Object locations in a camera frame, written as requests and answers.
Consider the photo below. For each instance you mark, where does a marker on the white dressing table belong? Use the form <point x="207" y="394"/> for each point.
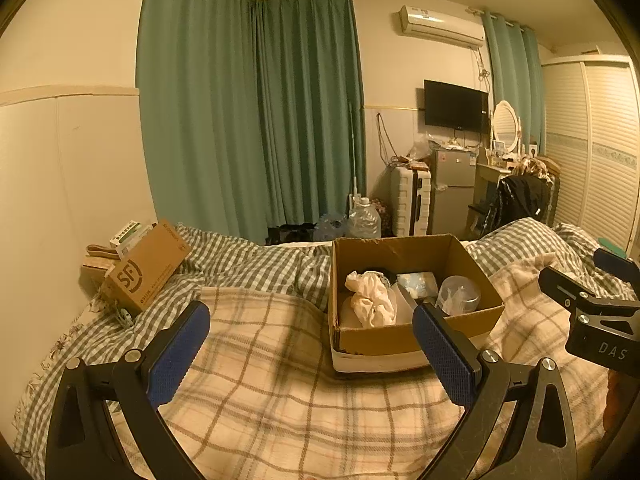
<point x="487" y="175"/>

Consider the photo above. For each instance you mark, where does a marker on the white air conditioner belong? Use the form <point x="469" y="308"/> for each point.
<point x="442" y="25"/>

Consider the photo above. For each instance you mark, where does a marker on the white suitcase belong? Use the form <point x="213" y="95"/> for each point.
<point x="409" y="200"/>

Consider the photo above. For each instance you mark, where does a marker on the green and white carton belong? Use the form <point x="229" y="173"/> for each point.
<point x="129" y="232"/>

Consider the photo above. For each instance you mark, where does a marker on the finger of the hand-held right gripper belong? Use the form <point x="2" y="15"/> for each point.
<point x="617" y="266"/>
<point x="562" y="285"/>

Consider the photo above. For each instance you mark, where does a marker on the person's right forearm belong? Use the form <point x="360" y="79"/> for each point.
<point x="616" y="402"/>

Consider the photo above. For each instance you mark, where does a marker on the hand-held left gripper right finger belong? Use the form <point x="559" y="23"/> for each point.
<point x="445" y="360"/>

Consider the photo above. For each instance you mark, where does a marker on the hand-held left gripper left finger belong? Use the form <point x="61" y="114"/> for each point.
<point x="179" y="357"/>

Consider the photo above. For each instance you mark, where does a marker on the clear plastic bag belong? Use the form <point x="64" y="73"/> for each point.
<point x="420" y="146"/>

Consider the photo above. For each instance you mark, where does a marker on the cream cloth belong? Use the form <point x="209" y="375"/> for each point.
<point x="372" y="297"/>

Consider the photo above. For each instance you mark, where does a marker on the black bag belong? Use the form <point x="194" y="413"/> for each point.
<point x="292" y="234"/>

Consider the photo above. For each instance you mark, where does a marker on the beige folded items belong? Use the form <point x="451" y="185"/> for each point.
<point x="100" y="262"/>

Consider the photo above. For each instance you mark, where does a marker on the blue and white packet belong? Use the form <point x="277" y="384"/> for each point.
<point x="419" y="284"/>

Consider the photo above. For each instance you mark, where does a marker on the black jacket on chair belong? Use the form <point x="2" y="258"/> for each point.
<point x="522" y="200"/>

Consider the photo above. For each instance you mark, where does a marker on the large clear water bottle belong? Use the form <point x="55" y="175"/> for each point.
<point x="364" y="222"/>

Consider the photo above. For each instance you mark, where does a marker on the white mop pole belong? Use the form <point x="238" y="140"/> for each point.
<point x="354" y="150"/>

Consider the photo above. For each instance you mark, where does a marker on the closed printed cardboard box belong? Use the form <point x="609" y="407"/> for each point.
<point x="145" y="267"/>

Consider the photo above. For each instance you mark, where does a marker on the floral cloth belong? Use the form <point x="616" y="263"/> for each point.
<point x="532" y="166"/>

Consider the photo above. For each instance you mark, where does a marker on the beige plaid blanket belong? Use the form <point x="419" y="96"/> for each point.
<point x="260" y="340"/>

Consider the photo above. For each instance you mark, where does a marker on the white slatted wardrobe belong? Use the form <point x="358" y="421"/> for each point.
<point x="595" y="160"/>

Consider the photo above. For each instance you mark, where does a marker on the black wall television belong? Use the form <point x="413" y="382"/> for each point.
<point x="456" y="106"/>

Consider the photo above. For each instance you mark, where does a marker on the white oval mirror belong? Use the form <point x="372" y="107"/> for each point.
<point x="506" y="124"/>

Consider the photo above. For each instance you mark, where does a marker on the wide green curtain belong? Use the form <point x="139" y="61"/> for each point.
<point x="200" y="100"/>

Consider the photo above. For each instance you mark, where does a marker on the clear plastic cup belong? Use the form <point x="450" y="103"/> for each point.
<point x="457" y="295"/>

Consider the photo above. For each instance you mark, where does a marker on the grey small fridge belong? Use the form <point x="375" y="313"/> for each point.
<point x="452" y="192"/>

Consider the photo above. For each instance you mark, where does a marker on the narrow green curtain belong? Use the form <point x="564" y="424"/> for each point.
<point x="512" y="85"/>

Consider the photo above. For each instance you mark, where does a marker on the teal item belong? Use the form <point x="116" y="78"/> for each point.
<point x="611" y="249"/>

